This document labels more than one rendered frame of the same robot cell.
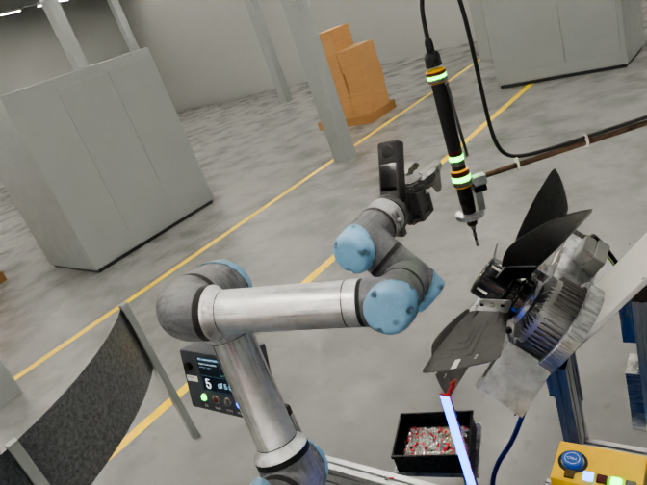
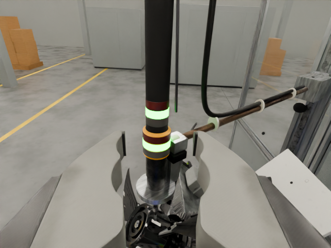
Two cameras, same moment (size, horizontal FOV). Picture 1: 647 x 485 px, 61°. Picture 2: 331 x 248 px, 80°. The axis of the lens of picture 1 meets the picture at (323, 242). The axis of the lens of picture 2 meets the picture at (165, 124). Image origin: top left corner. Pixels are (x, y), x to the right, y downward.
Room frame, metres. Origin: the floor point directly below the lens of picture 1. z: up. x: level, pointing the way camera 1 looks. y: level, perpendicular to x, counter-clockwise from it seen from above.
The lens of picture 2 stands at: (1.02, -0.19, 1.73)
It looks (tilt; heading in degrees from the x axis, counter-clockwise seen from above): 28 degrees down; 316
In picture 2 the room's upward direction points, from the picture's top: 2 degrees clockwise
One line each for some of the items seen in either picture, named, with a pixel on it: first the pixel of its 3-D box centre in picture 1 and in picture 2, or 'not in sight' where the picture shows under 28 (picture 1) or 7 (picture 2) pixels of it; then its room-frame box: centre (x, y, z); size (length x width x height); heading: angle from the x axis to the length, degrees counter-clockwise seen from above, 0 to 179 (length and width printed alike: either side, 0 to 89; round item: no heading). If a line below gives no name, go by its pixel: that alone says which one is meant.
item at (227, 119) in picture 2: (588, 141); (259, 107); (1.19, -0.67, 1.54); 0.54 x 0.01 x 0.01; 84
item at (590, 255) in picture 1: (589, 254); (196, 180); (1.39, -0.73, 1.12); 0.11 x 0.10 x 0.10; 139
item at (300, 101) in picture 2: not in sight; (300, 105); (1.16, -0.95, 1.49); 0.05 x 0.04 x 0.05; 84
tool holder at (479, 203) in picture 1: (470, 196); (160, 166); (1.22, -0.37, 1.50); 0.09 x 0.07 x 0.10; 84
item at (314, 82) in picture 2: not in sight; (312, 86); (1.16, -0.99, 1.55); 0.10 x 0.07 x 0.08; 84
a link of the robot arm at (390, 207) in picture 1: (384, 219); not in sight; (0.93, -0.12, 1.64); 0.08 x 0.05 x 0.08; 49
